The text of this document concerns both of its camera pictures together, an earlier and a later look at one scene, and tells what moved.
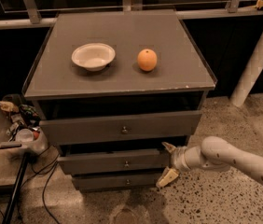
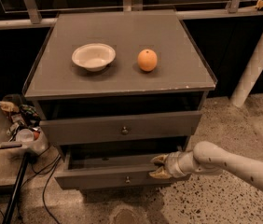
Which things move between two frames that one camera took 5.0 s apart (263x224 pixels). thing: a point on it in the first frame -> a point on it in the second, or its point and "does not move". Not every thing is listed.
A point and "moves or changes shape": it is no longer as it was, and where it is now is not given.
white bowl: x=93 y=56 does not move
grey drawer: x=133 y=161 moves or changes shape
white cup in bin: x=24 y=135 does not move
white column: x=259 y=56 does not move
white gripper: x=177 y=159 -> x=173 y=164
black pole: x=16 y=189 does not move
